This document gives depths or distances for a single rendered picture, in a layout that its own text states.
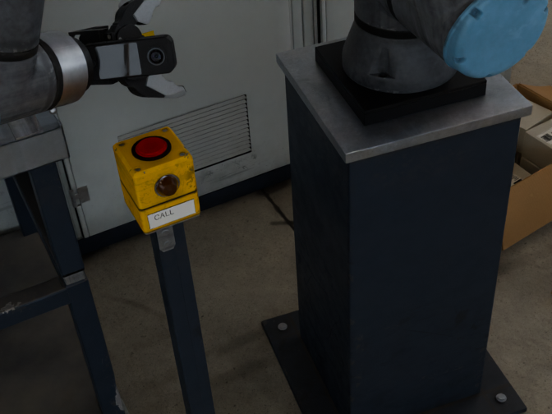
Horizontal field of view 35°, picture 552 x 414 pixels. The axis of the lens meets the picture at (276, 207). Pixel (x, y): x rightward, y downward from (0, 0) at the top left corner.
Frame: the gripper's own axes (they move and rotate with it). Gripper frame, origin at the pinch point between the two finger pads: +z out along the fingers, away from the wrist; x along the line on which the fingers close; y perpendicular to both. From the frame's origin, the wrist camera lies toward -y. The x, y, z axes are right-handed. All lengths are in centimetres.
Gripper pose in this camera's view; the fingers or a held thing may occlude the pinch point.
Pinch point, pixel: (181, 39)
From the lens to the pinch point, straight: 126.2
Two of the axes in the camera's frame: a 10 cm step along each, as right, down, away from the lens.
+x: 1.3, 9.5, 2.9
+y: -8.2, -0.6, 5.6
